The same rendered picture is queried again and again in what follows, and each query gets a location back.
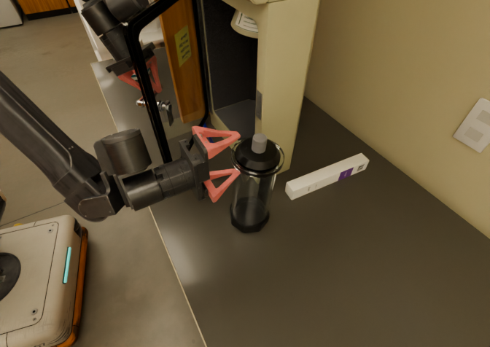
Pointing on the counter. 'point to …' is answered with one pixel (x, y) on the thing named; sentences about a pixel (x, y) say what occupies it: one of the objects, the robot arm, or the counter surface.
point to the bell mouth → (244, 25)
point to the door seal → (145, 63)
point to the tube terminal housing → (278, 53)
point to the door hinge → (203, 41)
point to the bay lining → (228, 55)
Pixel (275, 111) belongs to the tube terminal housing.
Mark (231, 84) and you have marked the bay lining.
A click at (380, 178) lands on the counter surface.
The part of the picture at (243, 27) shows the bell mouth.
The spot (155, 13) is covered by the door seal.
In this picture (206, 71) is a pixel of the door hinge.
